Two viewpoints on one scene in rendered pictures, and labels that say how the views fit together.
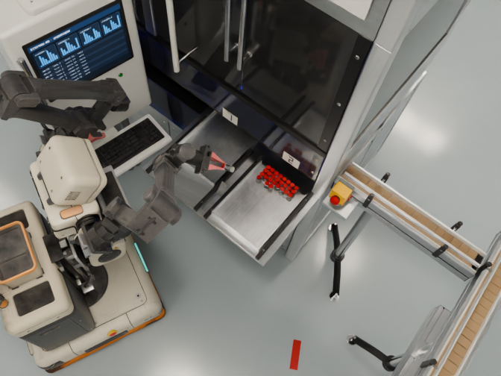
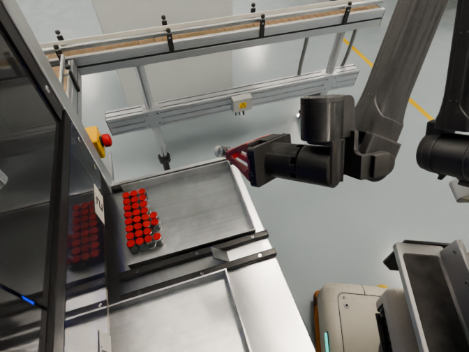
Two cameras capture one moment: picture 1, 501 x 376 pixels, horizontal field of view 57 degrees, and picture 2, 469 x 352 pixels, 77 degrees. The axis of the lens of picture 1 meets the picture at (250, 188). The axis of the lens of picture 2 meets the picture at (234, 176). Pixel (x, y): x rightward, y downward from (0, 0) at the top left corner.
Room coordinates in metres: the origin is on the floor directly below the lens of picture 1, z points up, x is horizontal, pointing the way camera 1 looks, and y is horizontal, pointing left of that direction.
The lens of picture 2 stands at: (1.11, 0.35, 1.63)
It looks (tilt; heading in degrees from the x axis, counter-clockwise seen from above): 52 degrees down; 221
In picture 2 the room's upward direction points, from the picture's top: straight up
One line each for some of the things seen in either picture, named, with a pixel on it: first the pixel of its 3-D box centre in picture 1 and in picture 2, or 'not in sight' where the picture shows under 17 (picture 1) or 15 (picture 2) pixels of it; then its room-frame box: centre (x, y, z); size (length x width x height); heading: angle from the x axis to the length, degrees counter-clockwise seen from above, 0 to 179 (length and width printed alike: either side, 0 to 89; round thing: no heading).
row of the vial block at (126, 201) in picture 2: (281, 180); (130, 221); (1.00, -0.13, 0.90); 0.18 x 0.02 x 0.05; 58
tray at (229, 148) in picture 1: (216, 144); (168, 350); (1.13, 0.18, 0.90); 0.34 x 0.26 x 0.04; 149
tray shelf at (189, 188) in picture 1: (235, 178); (185, 271); (0.99, 0.07, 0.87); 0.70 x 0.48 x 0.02; 59
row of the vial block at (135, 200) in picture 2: (278, 183); (138, 219); (0.98, -0.12, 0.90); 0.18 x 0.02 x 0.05; 58
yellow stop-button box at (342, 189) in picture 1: (341, 192); (89, 144); (0.93, -0.38, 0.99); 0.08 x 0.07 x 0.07; 149
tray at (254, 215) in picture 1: (259, 204); (185, 209); (0.87, -0.05, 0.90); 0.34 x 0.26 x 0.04; 148
